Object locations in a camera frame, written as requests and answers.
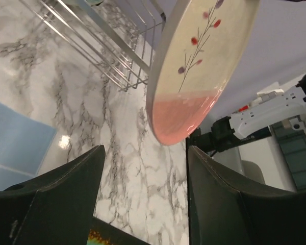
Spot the blue grid placemat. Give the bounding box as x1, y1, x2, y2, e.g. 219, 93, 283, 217
0, 103, 57, 190

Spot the wire dish rack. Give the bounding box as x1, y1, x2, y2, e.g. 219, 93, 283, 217
21, 1, 166, 91

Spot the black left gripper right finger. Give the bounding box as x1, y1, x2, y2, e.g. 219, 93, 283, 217
187, 146, 306, 244

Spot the dark teal round plate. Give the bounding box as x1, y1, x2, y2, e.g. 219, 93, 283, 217
86, 0, 104, 6

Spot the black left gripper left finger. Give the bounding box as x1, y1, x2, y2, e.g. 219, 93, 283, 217
0, 145, 105, 244

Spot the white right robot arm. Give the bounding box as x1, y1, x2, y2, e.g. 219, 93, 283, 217
186, 75, 306, 154

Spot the beige floral round plate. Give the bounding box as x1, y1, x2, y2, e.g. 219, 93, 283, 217
146, 0, 260, 145

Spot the black teal square plate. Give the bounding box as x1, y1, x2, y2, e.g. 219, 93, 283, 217
87, 217, 149, 245

